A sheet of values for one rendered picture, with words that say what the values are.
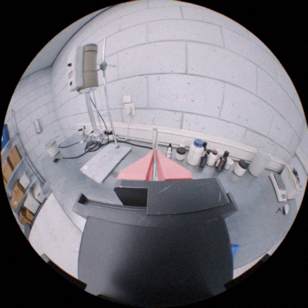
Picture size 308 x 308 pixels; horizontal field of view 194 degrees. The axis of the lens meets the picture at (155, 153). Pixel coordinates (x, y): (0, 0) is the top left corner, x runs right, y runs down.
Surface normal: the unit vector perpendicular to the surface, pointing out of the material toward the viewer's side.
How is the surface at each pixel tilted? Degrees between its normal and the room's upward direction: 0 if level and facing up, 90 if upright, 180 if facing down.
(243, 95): 90
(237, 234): 0
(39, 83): 90
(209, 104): 90
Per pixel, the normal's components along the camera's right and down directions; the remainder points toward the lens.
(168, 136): -0.33, 0.58
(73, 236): 0.00, -0.79
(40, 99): 0.95, 0.20
